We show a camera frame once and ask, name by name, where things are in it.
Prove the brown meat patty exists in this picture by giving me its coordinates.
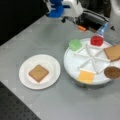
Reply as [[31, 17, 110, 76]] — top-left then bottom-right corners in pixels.
[[104, 66, 120, 79]]

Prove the green lettuce leaf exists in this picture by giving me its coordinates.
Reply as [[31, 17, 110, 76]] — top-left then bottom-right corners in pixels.
[[69, 39, 82, 51]]

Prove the orange block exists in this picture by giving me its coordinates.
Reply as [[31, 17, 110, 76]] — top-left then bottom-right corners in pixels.
[[78, 26, 86, 31]]

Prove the white blue gripper body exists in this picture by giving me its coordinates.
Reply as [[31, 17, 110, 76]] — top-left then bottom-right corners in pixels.
[[43, 0, 83, 19]]

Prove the red tomato slice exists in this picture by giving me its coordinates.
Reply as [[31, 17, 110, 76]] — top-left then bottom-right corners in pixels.
[[90, 35, 103, 46]]

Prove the brown toast slice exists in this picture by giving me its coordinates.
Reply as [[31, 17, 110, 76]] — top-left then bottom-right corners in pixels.
[[104, 45, 120, 61], [29, 65, 49, 82]]

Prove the white paper plate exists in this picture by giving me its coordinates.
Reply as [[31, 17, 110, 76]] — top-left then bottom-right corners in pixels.
[[19, 54, 61, 89]]

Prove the white sectioned round tray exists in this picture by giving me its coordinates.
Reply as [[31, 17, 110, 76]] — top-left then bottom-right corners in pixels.
[[64, 38, 120, 86]]

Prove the yellow cheese slice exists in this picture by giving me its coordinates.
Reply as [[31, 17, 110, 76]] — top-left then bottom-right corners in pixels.
[[78, 70, 95, 84]]

